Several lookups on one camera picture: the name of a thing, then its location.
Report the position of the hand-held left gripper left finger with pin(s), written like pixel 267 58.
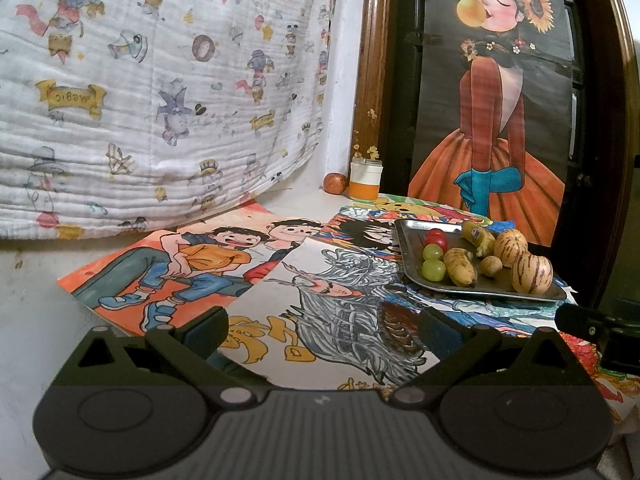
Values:
pixel 205 329

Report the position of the yellow flower twig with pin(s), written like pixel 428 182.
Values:
pixel 371 151

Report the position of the small red apple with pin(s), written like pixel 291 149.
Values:
pixel 335 183

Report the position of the white and orange jar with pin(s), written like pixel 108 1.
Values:
pixel 365 181

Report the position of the wall poster orange dress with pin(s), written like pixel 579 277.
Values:
pixel 490 110

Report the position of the grey-haired figure drawing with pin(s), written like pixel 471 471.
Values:
pixel 350 310

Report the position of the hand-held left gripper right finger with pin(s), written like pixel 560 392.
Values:
pixel 442 332

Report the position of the orange-bordered boys drawing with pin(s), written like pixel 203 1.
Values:
pixel 210 260

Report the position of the white cartoon printed blanket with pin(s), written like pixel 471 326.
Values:
pixel 150 110

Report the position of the grey metal tray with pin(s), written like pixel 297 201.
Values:
pixel 492 286

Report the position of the brown longan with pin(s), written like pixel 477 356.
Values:
pixel 490 266

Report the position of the green grape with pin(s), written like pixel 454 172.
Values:
pixel 433 270
pixel 432 252

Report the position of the red cherry tomato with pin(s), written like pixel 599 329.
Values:
pixel 442 236
pixel 431 241

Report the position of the yellow banana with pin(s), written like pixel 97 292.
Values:
pixel 475 239

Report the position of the striped pepino melon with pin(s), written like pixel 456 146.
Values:
pixel 531 272
pixel 510 247

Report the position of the dark door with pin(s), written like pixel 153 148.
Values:
pixel 407 85

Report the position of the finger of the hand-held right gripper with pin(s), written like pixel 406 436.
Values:
pixel 580 321

